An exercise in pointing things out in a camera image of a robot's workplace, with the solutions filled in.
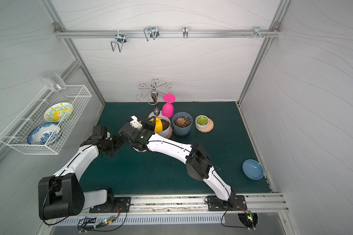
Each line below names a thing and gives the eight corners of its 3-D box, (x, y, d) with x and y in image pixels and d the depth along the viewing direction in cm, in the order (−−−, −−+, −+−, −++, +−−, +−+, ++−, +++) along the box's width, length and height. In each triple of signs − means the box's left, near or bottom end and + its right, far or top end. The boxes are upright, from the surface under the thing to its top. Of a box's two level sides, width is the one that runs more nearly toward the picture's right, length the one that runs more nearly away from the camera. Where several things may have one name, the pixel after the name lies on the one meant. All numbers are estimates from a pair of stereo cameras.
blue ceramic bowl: (245, 179, 83) (247, 178, 80) (240, 161, 90) (242, 159, 87) (264, 179, 83) (266, 178, 80) (257, 161, 90) (259, 159, 87)
